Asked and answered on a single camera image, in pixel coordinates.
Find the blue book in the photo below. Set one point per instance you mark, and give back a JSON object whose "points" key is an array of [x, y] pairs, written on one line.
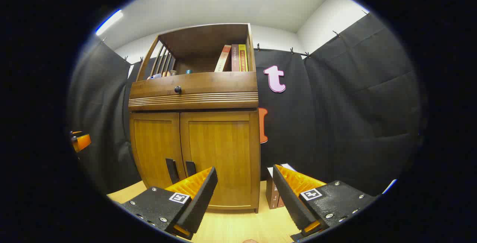
{"points": [[288, 166]]}

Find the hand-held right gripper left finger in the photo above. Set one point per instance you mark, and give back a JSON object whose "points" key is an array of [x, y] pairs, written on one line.
{"points": [[201, 202]]}

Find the wooden shoe cabinet door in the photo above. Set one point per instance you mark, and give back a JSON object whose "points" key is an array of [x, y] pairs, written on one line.
{"points": [[220, 142], [154, 146]]}

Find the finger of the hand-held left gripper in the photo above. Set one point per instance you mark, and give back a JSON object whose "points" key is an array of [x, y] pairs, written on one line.
{"points": [[82, 141]]}

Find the black backdrop cloth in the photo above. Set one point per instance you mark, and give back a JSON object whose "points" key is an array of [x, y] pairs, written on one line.
{"points": [[335, 116]]}

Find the wooden double-door shoe cabinet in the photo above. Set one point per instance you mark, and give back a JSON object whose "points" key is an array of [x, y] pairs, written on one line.
{"points": [[201, 45]]}

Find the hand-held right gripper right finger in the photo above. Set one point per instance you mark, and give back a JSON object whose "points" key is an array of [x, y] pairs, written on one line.
{"points": [[288, 198]]}

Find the black drawer knob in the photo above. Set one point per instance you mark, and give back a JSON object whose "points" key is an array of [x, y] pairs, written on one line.
{"points": [[178, 89]]}

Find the reddish brown book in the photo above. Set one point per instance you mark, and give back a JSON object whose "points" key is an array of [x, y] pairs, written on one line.
{"points": [[281, 202]]}

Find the beige and red book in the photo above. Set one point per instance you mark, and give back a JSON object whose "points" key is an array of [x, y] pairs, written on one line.
{"points": [[223, 59]]}

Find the white and blue small item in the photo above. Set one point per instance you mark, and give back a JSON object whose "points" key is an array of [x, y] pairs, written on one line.
{"points": [[154, 76]]}

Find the dark red book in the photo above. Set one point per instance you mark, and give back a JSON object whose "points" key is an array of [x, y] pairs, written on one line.
{"points": [[235, 57]]}

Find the wooden cabinet drawer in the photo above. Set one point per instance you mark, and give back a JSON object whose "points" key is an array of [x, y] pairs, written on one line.
{"points": [[208, 82]]}

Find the dark brown book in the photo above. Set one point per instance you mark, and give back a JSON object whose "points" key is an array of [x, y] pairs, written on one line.
{"points": [[272, 194]]}

